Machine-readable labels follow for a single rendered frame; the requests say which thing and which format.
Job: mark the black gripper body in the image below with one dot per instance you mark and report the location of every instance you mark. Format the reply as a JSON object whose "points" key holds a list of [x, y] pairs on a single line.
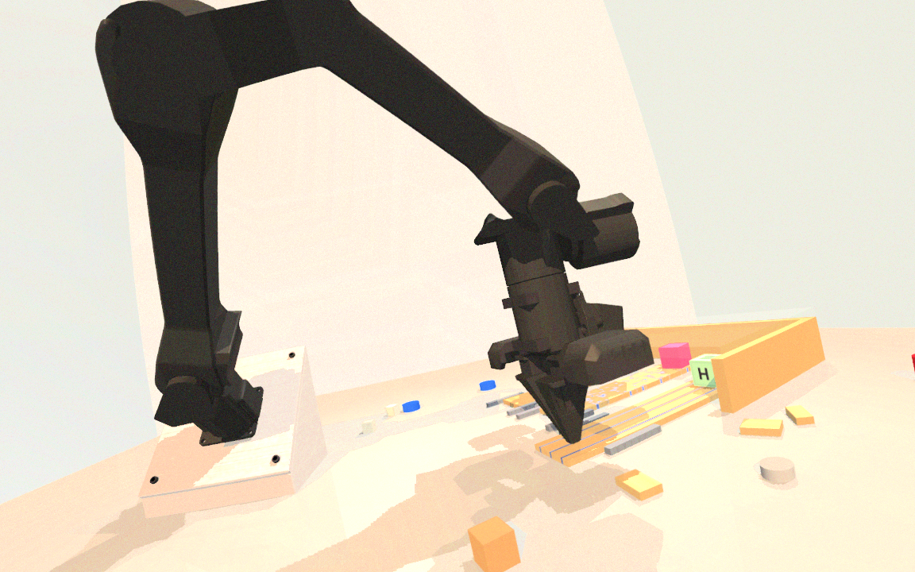
{"points": [[550, 337]]}

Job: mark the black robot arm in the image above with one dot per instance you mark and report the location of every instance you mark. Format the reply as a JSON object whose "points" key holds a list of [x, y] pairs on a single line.
{"points": [[172, 69]]}

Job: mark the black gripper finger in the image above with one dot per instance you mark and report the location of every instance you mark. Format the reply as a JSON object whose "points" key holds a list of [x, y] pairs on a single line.
{"points": [[566, 401], [530, 385]]}

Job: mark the light green cube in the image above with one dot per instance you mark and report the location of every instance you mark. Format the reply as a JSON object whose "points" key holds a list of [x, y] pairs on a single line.
{"points": [[702, 373]]}

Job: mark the beige short cylinder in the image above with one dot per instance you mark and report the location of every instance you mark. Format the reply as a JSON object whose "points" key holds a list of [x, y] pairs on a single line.
{"points": [[777, 469]]}

